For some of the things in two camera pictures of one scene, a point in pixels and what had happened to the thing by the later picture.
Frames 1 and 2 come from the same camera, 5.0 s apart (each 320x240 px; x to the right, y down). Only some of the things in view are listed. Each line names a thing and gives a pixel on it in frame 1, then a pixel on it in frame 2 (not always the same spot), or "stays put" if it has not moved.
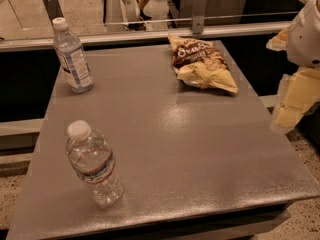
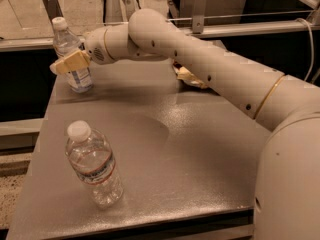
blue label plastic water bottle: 71,57 stays put
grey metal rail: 46,43 stays put
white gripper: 306,37 -> 95,46
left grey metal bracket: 52,7 stays put
